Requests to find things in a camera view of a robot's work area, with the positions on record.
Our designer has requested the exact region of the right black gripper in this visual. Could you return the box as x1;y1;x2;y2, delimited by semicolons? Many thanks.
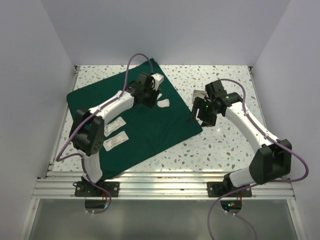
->
188;96;220;128

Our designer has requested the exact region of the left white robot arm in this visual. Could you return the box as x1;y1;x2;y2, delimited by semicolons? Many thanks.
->
69;72;164;197

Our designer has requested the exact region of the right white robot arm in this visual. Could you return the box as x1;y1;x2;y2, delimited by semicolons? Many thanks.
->
189;80;292;197

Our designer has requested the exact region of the green surgical cloth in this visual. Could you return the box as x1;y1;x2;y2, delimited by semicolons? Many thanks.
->
66;58;203;179

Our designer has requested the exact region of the silver metal tray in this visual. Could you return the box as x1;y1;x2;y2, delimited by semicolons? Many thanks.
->
192;90;208;101

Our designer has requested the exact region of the upper white sterile packet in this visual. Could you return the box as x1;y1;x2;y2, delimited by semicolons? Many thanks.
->
104;116;126;137

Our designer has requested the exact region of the white sterile packet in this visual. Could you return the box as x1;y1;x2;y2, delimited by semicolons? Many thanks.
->
103;131;129;152
104;116;126;137

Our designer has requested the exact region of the lower white sterile packet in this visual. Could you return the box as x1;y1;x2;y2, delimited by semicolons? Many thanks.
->
103;131;129;152

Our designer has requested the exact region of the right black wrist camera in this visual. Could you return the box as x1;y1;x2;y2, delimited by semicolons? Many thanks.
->
205;80;227;101

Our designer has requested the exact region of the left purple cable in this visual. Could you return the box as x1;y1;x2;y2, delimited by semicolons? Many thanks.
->
55;52;156;215

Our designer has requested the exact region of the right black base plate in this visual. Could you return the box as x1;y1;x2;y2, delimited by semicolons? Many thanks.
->
206;180;253;199

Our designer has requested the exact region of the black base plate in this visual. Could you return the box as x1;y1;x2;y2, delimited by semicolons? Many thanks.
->
206;180;253;199
72;180;120;198

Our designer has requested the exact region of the aluminium rail frame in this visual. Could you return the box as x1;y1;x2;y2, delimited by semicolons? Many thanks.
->
19;65;305;240

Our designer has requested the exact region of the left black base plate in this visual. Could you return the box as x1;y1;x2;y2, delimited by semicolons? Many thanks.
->
72;180;120;198

